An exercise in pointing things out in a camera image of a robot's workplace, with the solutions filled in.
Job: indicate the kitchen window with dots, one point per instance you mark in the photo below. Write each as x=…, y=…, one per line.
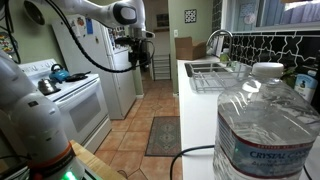
x=293, y=13

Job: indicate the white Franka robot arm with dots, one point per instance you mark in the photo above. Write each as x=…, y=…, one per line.
x=33, y=126

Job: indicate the patterned floor rug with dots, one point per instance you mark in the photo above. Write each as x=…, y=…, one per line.
x=163, y=136

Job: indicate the colourful decorative wall plate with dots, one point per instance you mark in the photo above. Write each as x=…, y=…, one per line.
x=4, y=45

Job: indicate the steel kitchen sink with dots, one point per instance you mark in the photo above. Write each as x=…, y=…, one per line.
x=200, y=66

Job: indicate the black frying pan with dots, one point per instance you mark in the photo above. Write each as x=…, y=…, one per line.
x=75, y=78

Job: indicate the dark framed picture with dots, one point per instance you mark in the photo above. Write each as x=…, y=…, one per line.
x=162, y=20

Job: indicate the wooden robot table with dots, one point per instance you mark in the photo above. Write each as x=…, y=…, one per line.
x=96, y=166

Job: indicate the white refrigerator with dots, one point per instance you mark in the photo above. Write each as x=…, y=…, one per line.
x=120, y=86

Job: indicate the blue fridge note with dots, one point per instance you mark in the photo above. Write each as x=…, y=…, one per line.
x=89, y=26

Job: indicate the white kitchen stove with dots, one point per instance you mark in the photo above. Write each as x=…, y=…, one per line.
x=83, y=110

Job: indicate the blue label container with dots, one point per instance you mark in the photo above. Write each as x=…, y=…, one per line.
x=305, y=85

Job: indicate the metal step rack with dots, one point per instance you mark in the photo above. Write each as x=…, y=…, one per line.
x=161, y=66

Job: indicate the black white patterned wall art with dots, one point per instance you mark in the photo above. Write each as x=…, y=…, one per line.
x=190, y=16

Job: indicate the clear plastic water jug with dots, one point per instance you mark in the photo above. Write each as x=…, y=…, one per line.
x=266, y=133

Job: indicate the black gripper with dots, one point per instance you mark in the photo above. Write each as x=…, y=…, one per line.
x=137, y=50

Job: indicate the red fridge magnet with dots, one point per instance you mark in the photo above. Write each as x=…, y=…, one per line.
x=80, y=22

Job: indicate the black wall-hung pan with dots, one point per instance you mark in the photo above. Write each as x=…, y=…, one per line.
x=33, y=14

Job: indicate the chrome kitchen faucet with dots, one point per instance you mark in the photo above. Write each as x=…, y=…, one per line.
x=220, y=31

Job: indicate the white light switch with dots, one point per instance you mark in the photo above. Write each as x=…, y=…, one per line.
x=175, y=33

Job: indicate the brown cardboard box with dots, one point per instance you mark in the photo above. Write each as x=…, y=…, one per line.
x=190, y=50

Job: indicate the teal kettle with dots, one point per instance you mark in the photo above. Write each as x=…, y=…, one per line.
x=60, y=76

